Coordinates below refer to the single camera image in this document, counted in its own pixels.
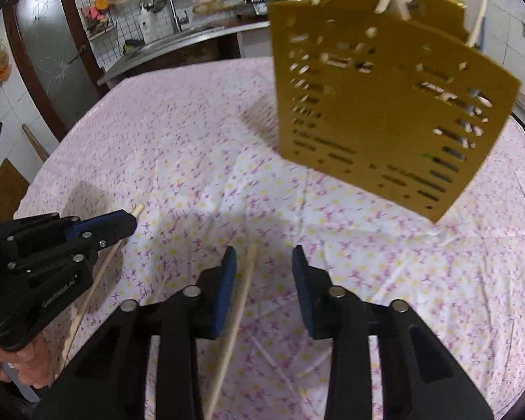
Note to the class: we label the wooden stick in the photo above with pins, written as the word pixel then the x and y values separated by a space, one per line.
pixel 36 142

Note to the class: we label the yellow perforated utensil holder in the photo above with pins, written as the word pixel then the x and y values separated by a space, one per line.
pixel 376 109

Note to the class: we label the gas stove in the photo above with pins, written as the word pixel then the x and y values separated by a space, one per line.
pixel 271 2

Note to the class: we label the steel sink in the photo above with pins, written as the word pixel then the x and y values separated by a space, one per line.
pixel 166 48

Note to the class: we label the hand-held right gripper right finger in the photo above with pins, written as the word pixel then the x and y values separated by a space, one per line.
pixel 304 297

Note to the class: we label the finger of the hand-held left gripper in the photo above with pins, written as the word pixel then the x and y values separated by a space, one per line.
pixel 35 229
pixel 109 229

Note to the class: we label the white soap bottle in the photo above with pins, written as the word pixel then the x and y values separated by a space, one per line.
pixel 147 24

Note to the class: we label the person's left hand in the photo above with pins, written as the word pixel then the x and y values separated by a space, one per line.
pixel 30 363

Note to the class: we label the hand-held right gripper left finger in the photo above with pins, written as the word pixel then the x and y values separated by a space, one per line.
pixel 225 297

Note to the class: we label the steel faucet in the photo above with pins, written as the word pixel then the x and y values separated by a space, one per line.
pixel 166 0

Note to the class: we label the blue straw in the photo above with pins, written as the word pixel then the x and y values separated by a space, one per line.
pixel 482 37

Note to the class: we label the frosted glass door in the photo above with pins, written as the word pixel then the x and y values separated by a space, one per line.
pixel 52 61

